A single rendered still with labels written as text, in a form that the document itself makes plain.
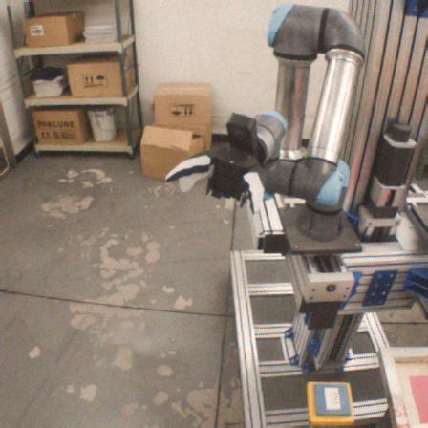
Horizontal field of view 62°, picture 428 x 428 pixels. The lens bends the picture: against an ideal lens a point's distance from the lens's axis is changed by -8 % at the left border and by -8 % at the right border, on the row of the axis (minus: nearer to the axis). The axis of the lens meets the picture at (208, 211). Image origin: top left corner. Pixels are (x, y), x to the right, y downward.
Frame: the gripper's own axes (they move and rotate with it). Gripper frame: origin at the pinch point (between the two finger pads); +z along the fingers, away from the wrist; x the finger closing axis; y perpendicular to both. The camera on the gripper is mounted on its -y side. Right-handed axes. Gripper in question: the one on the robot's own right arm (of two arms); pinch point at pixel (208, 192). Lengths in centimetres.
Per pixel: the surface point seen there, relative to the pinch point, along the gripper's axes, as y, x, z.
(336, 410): 65, -43, -13
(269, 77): 98, 78, -364
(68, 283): 187, 127, -86
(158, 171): 181, 142, -242
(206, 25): 52, 151, -342
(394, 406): 61, -58, -19
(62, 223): 194, 181, -141
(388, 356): 62, -54, -35
